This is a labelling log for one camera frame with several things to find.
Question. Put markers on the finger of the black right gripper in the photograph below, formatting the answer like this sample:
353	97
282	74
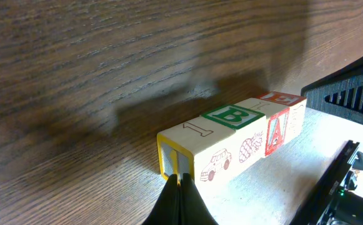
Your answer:
339	94

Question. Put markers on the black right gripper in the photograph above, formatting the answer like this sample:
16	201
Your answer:
332	200

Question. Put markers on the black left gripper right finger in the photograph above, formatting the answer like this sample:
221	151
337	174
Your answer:
193	209

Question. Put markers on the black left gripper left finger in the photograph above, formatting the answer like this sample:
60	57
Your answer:
166	210

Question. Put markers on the green edged picture block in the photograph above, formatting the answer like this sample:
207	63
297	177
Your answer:
297	107

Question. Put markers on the yellow car block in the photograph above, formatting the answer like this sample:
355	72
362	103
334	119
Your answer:
200	147

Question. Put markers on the red letter A block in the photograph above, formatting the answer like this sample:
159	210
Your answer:
276	121

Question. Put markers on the pineapple green B block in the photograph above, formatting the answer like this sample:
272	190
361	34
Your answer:
249	127

